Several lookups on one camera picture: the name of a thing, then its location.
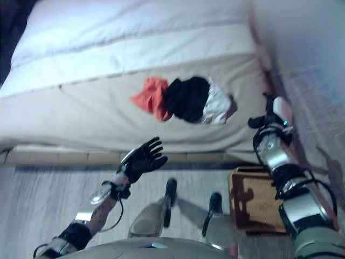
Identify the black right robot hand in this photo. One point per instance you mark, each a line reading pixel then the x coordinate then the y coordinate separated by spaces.
pixel 279 110

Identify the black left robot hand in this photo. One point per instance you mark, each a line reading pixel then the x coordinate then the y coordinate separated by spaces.
pixel 145 159

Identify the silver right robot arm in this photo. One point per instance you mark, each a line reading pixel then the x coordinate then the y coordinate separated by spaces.
pixel 291 186

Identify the brown wicker basket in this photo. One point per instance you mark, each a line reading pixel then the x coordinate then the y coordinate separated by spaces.
pixel 256 205

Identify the left robot leg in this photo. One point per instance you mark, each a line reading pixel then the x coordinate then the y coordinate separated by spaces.
pixel 151 215

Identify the robot leg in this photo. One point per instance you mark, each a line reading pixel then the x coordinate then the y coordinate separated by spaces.
pixel 214 213
pixel 151 215

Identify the orange garment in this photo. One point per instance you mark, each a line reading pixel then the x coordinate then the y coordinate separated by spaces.
pixel 153 98

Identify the white garment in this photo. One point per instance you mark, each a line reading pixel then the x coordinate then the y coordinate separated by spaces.
pixel 217 105

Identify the black garment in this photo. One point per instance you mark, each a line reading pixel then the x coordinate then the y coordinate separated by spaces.
pixel 187 98

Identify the beige sheeted mattress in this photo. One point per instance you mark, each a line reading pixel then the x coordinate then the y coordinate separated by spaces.
pixel 81 116

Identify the right robot leg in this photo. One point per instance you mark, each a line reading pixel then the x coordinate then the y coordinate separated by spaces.
pixel 214 213

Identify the grey robot torso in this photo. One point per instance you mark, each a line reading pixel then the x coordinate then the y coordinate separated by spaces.
pixel 175 249

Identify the white duvet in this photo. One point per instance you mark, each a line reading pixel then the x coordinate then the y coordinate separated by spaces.
pixel 107 35

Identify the wooden bed frame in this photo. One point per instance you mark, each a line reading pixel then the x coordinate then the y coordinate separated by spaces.
pixel 67 156

